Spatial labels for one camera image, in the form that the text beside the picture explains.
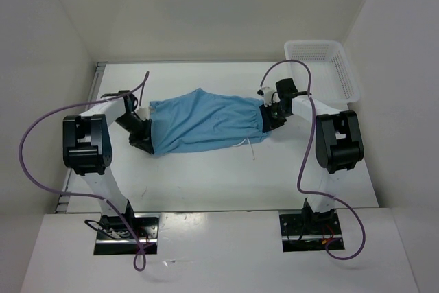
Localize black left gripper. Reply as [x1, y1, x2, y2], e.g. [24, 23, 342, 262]
[114, 114, 154, 154]

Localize white shorts drawstring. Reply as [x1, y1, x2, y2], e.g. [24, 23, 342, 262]
[233, 138, 256, 161]

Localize light blue mesh shorts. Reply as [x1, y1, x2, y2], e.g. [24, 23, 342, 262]
[149, 89, 270, 156]

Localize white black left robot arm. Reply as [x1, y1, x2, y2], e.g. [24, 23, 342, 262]
[62, 90, 154, 238]

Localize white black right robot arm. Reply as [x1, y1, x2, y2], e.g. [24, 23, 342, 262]
[257, 78, 364, 233]

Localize white plastic mesh basket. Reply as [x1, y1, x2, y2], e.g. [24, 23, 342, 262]
[284, 40, 360, 104]

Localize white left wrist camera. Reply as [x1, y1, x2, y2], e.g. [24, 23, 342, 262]
[137, 107, 154, 119]

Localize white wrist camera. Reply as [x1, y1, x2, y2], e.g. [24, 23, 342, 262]
[137, 107, 154, 119]
[257, 87, 277, 107]

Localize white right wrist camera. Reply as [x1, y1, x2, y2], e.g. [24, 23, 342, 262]
[257, 87, 277, 107]

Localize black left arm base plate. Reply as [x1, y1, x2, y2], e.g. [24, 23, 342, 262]
[84, 213, 161, 256]

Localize aluminium table edge rail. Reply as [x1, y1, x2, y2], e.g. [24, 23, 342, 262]
[54, 61, 108, 214]

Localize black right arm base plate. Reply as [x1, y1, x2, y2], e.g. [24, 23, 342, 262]
[278, 210, 345, 253]

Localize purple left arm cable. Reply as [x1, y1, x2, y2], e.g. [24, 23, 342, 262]
[18, 70, 158, 270]

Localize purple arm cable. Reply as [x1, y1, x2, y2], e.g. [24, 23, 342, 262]
[18, 70, 158, 270]
[257, 60, 367, 259]

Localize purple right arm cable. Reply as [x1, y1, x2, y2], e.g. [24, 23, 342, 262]
[257, 60, 367, 259]

